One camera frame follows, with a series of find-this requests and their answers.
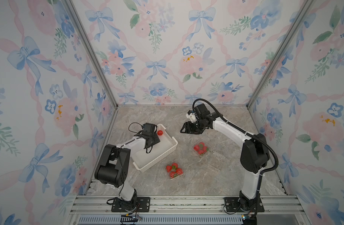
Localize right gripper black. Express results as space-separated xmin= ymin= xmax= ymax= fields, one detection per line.
xmin=180 ymin=118 xmax=205 ymax=134

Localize white perforated plastic basket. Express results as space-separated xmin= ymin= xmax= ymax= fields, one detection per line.
xmin=131 ymin=124 xmax=178 ymax=172

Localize clear plastic clamshell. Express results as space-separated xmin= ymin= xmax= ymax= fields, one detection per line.
xmin=193 ymin=143 xmax=209 ymax=154
xmin=212 ymin=151 xmax=226 ymax=161

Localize clear plastic clamshell container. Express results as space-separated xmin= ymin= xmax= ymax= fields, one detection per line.
xmin=166 ymin=163 xmax=184 ymax=179

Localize strawberry front with stem down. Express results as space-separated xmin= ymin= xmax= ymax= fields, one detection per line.
xmin=169 ymin=172 xmax=176 ymax=179

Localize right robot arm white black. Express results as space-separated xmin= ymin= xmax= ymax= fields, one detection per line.
xmin=180 ymin=111 xmax=278 ymax=212

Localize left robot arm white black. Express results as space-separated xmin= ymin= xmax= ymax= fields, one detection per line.
xmin=94 ymin=133 xmax=160 ymax=202

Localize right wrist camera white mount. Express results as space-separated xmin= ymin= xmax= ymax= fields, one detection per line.
xmin=186 ymin=104 xmax=212 ymax=122

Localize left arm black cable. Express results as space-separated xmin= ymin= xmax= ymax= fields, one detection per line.
xmin=128 ymin=122 xmax=153 ymax=154

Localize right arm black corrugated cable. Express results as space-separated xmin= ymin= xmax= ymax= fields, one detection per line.
xmin=192 ymin=98 xmax=279 ymax=197

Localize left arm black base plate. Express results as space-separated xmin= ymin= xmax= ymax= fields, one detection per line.
xmin=106 ymin=197 xmax=150 ymax=213

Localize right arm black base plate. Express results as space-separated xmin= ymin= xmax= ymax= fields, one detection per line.
xmin=223 ymin=196 xmax=265 ymax=213

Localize aluminium mounting rail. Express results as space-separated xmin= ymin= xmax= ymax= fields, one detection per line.
xmin=65 ymin=196 xmax=310 ymax=225

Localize right aluminium corner post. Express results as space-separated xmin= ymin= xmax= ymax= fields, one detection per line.
xmin=246 ymin=0 xmax=315 ymax=110

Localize aluminium corner post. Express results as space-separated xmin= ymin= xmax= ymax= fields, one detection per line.
xmin=62 ymin=0 xmax=118 ymax=110
xmin=246 ymin=0 xmax=315 ymax=110

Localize left aluminium corner post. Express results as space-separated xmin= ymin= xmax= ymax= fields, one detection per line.
xmin=62 ymin=0 xmax=118 ymax=110

